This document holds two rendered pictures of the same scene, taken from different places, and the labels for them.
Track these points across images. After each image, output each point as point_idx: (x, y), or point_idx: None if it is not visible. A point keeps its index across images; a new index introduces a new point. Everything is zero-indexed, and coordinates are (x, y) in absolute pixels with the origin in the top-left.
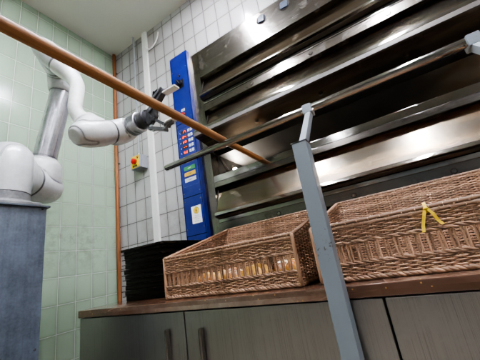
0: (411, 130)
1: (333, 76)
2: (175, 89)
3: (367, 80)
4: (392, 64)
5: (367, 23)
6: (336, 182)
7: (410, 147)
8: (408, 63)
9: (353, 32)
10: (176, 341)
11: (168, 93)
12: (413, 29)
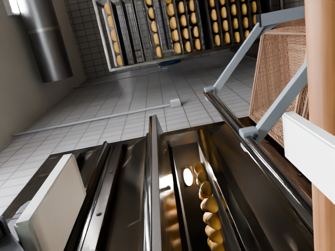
0: (251, 202)
1: (163, 219)
2: (78, 196)
3: (222, 109)
4: (169, 200)
5: (93, 229)
6: None
7: (275, 196)
8: (214, 99)
9: (92, 241)
10: None
11: (59, 245)
12: (151, 166)
